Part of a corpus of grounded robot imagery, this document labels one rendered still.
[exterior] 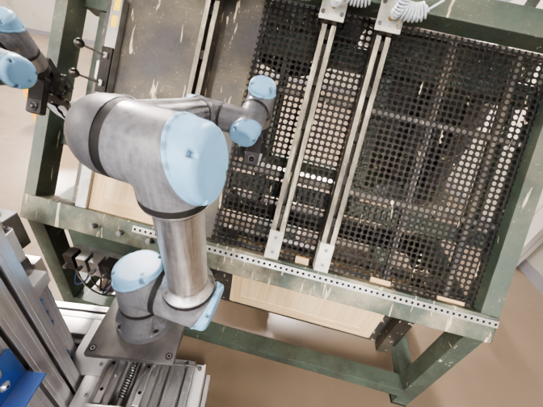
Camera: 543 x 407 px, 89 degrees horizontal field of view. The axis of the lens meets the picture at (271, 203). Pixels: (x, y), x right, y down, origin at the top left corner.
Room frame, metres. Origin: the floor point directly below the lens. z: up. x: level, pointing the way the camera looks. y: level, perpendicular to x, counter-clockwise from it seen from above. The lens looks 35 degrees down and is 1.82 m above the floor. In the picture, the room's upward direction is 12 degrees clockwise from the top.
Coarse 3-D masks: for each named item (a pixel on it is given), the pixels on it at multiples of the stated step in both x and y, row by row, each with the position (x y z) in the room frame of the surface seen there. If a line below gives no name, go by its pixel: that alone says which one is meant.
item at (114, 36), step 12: (120, 12) 1.38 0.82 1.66; (108, 24) 1.35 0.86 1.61; (120, 24) 1.37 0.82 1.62; (108, 36) 1.33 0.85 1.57; (120, 36) 1.36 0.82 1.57; (108, 84) 1.23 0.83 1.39; (84, 168) 1.03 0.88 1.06; (84, 180) 1.00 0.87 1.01; (84, 192) 0.97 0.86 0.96; (84, 204) 0.94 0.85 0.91
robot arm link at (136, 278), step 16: (128, 256) 0.44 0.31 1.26; (144, 256) 0.44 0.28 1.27; (160, 256) 0.45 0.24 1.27; (112, 272) 0.39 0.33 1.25; (128, 272) 0.39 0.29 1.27; (144, 272) 0.39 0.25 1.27; (160, 272) 0.41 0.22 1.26; (128, 288) 0.36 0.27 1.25; (144, 288) 0.37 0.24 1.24; (128, 304) 0.36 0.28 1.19; (144, 304) 0.35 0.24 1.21
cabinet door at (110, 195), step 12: (96, 180) 1.02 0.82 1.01; (108, 180) 1.03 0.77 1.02; (96, 192) 0.99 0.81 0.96; (108, 192) 1.00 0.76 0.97; (120, 192) 1.00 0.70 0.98; (132, 192) 1.00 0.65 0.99; (96, 204) 0.96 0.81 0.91; (108, 204) 0.97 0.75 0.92; (120, 204) 0.97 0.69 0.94; (132, 204) 0.98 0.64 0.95; (132, 216) 0.94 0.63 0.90; (144, 216) 0.95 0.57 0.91
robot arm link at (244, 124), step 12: (228, 108) 0.71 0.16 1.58; (240, 108) 0.72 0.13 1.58; (252, 108) 0.72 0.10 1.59; (264, 108) 0.74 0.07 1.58; (228, 120) 0.69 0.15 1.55; (240, 120) 0.68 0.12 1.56; (252, 120) 0.69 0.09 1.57; (264, 120) 0.73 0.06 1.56; (228, 132) 0.71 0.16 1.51; (240, 132) 0.66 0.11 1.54; (252, 132) 0.67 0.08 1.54; (240, 144) 0.68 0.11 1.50; (252, 144) 0.68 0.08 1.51
